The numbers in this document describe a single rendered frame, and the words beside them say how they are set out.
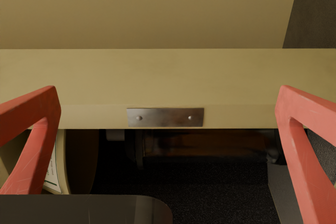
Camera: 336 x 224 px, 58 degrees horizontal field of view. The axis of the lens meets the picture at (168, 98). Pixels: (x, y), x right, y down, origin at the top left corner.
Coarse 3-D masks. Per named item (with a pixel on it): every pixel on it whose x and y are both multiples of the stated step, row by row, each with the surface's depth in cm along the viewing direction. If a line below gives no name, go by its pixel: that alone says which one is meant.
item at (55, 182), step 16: (64, 144) 35; (80, 144) 50; (96, 144) 52; (64, 160) 35; (80, 160) 49; (96, 160) 51; (48, 176) 36; (64, 176) 35; (80, 176) 48; (64, 192) 37; (80, 192) 44
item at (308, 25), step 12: (300, 0) 59; (312, 0) 54; (324, 0) 50; (300, 12) 59; (312, 12) 54; (324, 12) 50; (288, 24) 64; (300, 24) 59; (312, 24) 54; (324, 24) 50; (288, 36) 64; (300, 36) 59; (312, 36) 54; (324, 36) 50
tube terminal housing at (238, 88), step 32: (0, 64) 33; (32, 64) 33; (64, 64) 33; (96, 64) 33; (128, 64) 33; (160, 64) 33; (192, 64) 33; (224, 64) 33; (256, 64) 33; (288, 64) 33; (320, 64) 33; (0, 96) 28; (64, 96) 28; (96, 96) 28; (128, 96) 28; (160, 96) 28; (192, 96) 28; (224, 96) 28; (256, 96) 28; (320, 96) 28; (64, 128) 29; (96, 128) 29; (128, 128) 29; (160, 128) 29; (0, 160) 32
